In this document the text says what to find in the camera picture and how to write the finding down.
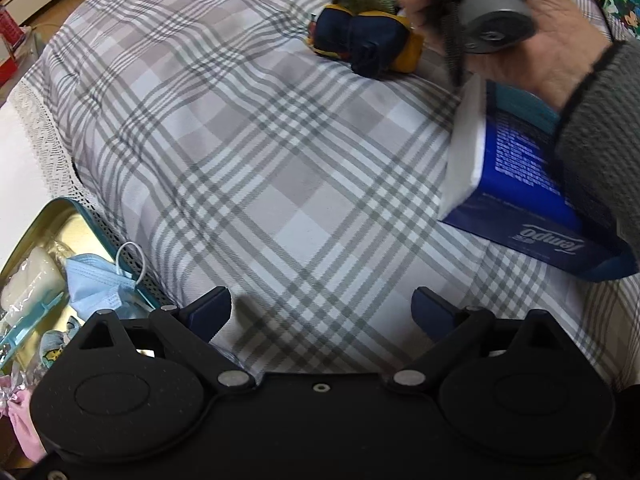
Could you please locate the blue tissue box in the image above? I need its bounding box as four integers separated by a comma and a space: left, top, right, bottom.
439, 74, 640, 282

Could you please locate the light blue printed cloth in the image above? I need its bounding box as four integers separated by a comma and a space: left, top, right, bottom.
40, 317, 81, 366

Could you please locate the navy and yellow cloth bundle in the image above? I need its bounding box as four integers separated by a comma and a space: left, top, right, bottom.
307, 4, 423, 79

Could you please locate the gold tin box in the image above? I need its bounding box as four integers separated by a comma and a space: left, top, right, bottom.
0, 196, 173, 471

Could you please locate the person's right hand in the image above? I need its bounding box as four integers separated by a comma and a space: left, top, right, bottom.
372, 0, 626, 111

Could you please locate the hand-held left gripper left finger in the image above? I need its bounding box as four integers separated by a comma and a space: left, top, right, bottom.
80, 286, 256, 394

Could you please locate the blue face mask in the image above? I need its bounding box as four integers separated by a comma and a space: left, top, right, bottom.
64, 242, 151, 321

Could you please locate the grey plaid blanket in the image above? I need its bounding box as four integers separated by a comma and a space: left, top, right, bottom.
10, 0, 640, 401

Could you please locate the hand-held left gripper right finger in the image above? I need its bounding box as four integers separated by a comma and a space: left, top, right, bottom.
387, 286, 576, 396

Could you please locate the person's right forearm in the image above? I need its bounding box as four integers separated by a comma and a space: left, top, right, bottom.
552, 40, 640, 281

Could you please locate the white lace-edged cloth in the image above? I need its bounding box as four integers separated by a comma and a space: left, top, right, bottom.
0, 80, 168, 311

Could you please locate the light blue plastic clip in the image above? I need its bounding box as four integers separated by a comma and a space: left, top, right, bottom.
0, 292, 68, 361

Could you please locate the red box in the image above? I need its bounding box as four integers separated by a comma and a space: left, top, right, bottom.
0, 5, 28, 86

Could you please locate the pink cloth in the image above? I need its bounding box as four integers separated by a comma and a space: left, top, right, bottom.
0, 390, 48, 463

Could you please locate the cartoon picture book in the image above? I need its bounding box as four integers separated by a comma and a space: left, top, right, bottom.
602, 0, 640, 41

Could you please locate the white bar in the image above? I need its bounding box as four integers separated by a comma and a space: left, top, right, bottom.
0, 247, 68, 313

